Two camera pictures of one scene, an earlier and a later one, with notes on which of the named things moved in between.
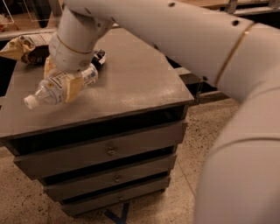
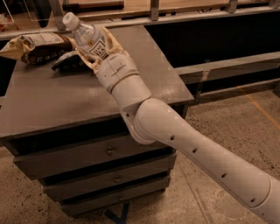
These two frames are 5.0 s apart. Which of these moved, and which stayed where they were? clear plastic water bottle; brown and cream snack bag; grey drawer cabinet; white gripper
Moved: clear plastic water bottle; white gripper
Stayed: grey drawer cabinet; brown and cream snack bag
